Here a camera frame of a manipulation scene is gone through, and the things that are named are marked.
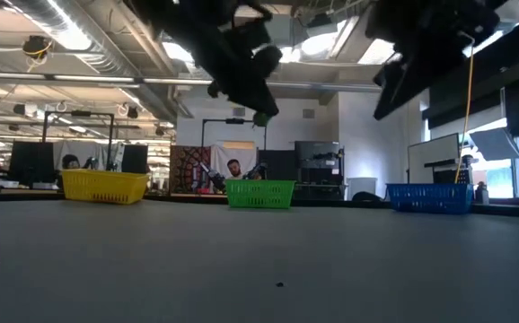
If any blue plastic basket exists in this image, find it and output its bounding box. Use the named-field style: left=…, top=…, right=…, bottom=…
left=385, top=182, right=475, bottom=214

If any ceiling light strip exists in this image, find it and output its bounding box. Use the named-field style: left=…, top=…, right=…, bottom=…
left=0, top=71, right=214, bottom=86

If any white bin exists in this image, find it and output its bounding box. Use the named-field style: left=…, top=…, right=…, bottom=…
left=346, top=176, right=379, bottom=201

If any yellow hanging cable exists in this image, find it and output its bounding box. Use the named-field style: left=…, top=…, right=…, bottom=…
left=453, top=31, right=476, bottom=185

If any patterned tapestry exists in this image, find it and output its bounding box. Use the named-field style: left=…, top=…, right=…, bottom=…
left=169, top=144, right=212, bottom=195

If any silver ceiling duct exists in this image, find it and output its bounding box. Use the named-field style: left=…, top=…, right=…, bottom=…
left=7, top=0, right=175, bottom=122

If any black monitor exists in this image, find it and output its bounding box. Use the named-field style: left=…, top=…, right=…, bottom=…
left=7, top=140, right=57, bottom=185

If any yellow plastic basket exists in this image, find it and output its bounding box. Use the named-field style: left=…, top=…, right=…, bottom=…
left=60, top=169, right=150, bottom=205

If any white cloth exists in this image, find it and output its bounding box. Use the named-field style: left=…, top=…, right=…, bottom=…
left=209, top=140, right=259, bottom=180
left=52, top=140, right=124, bottom=171

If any softbox lamp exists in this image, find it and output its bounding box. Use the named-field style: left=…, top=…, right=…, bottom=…
left=468, top=127, right=519, bottom=162

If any person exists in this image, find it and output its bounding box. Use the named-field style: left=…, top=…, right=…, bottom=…
left=60, top=153, right=82, bottom=171
left=225, top=158, right=243, bottom=181

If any black camera gantry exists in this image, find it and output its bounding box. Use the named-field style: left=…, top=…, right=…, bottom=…
left=200, top=118, right=268, bottom=152
left=41, top=110, right=116, bottom=171

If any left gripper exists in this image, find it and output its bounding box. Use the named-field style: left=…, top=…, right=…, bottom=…
left=205, top=20, right=284, bottom=118

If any black equipment rack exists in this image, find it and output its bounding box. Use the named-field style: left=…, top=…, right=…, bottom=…
left=294, top=140, right=346, bottom=201

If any ceiling cable reel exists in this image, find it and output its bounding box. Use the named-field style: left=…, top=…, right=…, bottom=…
left=21, top=34, right=55, bottom=73

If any green plastic basket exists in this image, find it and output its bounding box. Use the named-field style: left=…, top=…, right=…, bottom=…
left=224, top=179, right=296, bottom=210

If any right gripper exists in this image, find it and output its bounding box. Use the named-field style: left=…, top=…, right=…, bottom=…
left=366, top=0, right=449, bottom=121

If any whiteboard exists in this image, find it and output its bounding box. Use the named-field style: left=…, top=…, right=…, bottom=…
left=406, top=132, right=462, bottom=185

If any dark bottle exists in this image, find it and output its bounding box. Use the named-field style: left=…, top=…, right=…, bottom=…
left=474, top=181, right=489, bottom=205

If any black panel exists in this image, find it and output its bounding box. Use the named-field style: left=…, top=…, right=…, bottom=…
left=120, top=144, right=150, bottom=175

